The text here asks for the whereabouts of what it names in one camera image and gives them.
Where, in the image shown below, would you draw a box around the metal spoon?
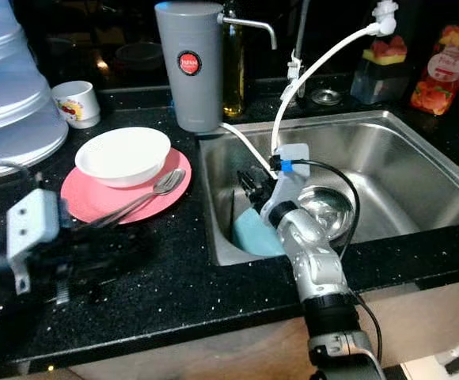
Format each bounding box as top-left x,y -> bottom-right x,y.
91,168 -> 188,230

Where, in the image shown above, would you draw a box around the dark clear sponge holder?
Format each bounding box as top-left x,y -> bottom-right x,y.
350,57 -> 411,105

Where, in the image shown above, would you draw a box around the white printed mug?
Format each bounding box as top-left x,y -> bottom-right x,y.
51,80 -> 101,130

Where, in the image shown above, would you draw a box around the white faucet hose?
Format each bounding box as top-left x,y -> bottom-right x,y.
218,0 -> 400,177

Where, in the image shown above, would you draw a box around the stacked white plastic food covers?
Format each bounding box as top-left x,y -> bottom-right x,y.
0,0 -> 74,181

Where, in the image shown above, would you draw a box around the grey water filter canister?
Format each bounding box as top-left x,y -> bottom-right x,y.
154,1 -> 279,134

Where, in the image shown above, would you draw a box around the dark round bowl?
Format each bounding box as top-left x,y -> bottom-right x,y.
115,41 -> 169,72

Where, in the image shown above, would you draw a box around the stainless steel sink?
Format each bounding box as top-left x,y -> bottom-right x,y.
198,109 -> 459,267

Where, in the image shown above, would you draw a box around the white bowl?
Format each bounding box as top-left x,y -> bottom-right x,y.
75,126 -> 173,189

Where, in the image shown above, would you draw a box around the pink plate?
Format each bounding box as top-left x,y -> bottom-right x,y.
60,147 -> 193,225

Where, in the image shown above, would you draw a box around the chrome sink drain strainer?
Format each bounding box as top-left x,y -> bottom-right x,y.
299,184 -> 355,238

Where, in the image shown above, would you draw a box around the red and yellow sponge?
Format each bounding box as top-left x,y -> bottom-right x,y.
362,34 -> 409,66

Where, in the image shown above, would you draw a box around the white hose clip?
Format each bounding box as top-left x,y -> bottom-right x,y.
282,57 -> 303,102

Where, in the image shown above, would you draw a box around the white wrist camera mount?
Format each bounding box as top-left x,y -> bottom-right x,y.
260,143 -> 312,226
6,188 -> 63,295

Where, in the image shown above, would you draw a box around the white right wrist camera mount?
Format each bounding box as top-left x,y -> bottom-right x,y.
260,143 -> 312,226

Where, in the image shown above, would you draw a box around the orange dish soap pump bottle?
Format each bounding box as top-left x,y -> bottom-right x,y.
410,0 -> 459,116

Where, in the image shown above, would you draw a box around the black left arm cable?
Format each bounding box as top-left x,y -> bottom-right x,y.
0,160 -> 42,195

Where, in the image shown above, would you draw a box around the light blue plate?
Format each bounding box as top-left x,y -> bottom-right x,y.
232,204 -> 287,258

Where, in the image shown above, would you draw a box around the round metal hole cover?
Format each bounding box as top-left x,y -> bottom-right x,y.
311,88 -> 343,106

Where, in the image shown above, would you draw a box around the oil bottle with green cap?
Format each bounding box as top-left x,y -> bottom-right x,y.
222,0 -> 246,119

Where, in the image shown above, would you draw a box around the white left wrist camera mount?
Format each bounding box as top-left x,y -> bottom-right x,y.
6,188 -> 63,295

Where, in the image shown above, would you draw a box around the chrome faucet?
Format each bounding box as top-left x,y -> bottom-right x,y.
290,0 -> 314,80

